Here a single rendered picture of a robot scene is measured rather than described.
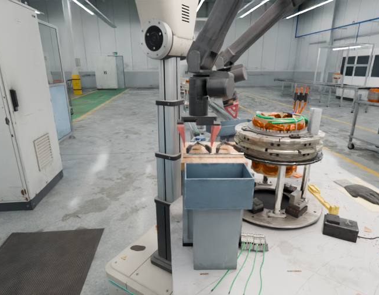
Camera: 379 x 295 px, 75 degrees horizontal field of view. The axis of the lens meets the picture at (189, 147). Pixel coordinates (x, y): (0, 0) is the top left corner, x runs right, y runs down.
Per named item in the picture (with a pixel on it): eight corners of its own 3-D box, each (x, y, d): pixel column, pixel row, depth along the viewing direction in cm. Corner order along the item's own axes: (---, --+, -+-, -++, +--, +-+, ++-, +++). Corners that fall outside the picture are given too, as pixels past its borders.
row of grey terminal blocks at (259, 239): (267, 243, 79) (268, 232, 78) (269, 253, 75) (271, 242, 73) (235, 239, 81) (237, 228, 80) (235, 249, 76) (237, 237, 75)
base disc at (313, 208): (344, 227, 85) (344, 226, 85) (231, 228, 84) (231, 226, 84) (296, 179, 122) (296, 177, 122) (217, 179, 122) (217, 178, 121)
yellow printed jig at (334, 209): (339, 214, 95) (341, 206, 94) (330, 214, 95) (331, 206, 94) (312, 188, 116) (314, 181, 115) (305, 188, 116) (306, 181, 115)
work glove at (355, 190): (396, 205, 101) (398, 201, 100) (367, 206, 100) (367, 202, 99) (354, 179, 124) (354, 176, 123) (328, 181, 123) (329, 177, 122)
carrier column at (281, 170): (281, 216, 90) (288, 163, 83) (274, 216, 90) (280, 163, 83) (278, 213, 92) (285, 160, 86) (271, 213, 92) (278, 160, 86)
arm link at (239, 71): (222, 63, 117) (214, 58, 109) (245, 56, 111) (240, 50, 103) (225, 88, 116) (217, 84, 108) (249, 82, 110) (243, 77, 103)
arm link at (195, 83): (195, 74, 73) (185, 74, 69) (216, 74, 70) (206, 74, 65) (195, 98, 75) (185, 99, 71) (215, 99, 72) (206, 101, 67)
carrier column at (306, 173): (306, 201, 100) (314, 152, 94) (300, 201, 100) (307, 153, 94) (303, 198, 103) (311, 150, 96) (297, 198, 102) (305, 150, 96)
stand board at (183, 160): (247, 170, 70) (248, 162, 69) (181, 170, 70) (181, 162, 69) (234, 148, 89) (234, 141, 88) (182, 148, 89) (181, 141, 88)
